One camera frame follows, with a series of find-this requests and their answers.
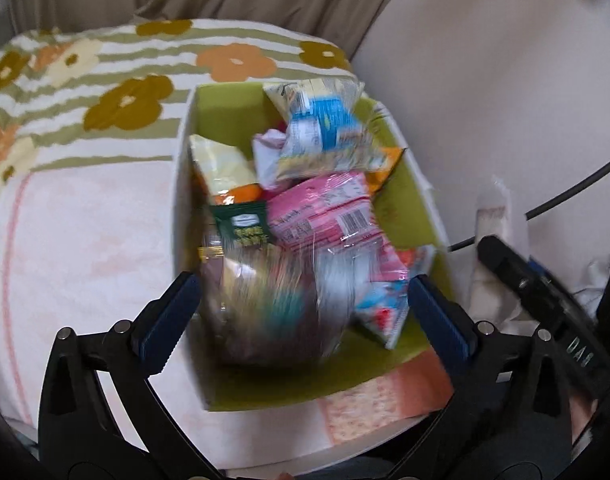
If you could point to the orange snack packet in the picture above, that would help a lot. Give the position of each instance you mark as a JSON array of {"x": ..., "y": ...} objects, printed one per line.
[{"x": 390, "y": 165}]

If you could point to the purple brown snack packet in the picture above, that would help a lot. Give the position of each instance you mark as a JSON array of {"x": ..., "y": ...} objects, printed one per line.
[{"x": 265, "y": 310}]

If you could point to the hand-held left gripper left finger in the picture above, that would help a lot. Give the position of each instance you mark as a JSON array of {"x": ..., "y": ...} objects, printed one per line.
[{"x": 167, "y": 320}]

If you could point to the green bear print box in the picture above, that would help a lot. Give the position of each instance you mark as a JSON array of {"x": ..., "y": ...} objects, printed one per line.
[{"x": 385, "y": 360}]

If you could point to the white translucent packet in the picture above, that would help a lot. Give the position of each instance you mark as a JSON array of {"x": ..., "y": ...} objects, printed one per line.
[{"x": 267, "y": 152}]

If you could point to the blue and white snack packet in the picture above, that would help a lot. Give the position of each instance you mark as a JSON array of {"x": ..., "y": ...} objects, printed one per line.
[{"x": 320, "y": 125}]

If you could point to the floral striped blanket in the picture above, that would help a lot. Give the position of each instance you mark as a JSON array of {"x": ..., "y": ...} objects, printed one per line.
[{"x": 85, "y": 75}]

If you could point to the pink striped snack bag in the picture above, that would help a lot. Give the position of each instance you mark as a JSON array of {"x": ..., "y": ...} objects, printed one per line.
[{"x": 325, "y": 205}]

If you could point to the red white blue snack packet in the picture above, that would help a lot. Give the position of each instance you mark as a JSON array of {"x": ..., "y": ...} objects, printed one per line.
[{"x": 385, "y": 310}]

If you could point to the small dark green packet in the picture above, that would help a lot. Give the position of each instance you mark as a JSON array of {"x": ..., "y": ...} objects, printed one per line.
[{"x": 242, "y": 227}]

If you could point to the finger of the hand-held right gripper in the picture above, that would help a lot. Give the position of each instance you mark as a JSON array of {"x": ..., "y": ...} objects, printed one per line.
[{"x": 510, "y": 270}]

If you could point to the cream and orange snack bag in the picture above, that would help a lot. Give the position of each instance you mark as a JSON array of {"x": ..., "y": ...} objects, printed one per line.
[{"x": 220, "y": 165}]

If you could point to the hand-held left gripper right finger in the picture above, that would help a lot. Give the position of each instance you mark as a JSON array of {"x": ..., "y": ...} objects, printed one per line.
[{"x": 440, "y": 320}]

